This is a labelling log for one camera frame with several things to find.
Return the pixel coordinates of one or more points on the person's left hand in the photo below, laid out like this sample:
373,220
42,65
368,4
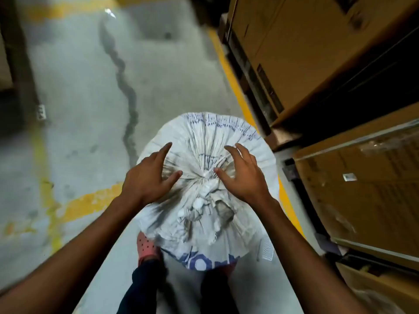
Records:
144,183

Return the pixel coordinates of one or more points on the person's right hand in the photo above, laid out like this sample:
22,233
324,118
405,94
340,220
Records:
247,179

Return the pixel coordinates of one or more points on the white woven sack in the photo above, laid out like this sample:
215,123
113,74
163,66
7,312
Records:
203,134

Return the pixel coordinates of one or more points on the clear ridged plastic tray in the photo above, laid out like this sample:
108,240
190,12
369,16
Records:
267,250

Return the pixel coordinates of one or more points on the person's right forearm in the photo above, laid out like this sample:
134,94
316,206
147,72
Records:
304,268

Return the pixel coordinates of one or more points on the person's left forearm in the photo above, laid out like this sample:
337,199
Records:
65,268

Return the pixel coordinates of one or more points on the black pallet foot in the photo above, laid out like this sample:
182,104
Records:
290,169

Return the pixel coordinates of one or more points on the wooden pallet block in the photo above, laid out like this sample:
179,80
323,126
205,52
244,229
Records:
281,138

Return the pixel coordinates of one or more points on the pink left clog shoe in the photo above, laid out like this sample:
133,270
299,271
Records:
147,246

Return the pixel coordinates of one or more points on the white label sticker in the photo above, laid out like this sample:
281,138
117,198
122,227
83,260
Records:
349,177

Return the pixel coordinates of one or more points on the plastic-wrapped brown cardboard box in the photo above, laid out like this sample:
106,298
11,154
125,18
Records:
370,199

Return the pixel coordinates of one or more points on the white floor marker sticker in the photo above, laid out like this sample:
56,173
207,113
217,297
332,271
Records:
41,112

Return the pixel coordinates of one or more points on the tall brown cardboard box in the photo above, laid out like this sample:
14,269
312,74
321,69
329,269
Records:
311,45

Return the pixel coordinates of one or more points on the white paper scrap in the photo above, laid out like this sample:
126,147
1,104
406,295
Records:
110,13

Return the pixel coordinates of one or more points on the dark rack post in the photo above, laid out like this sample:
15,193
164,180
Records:
19,62

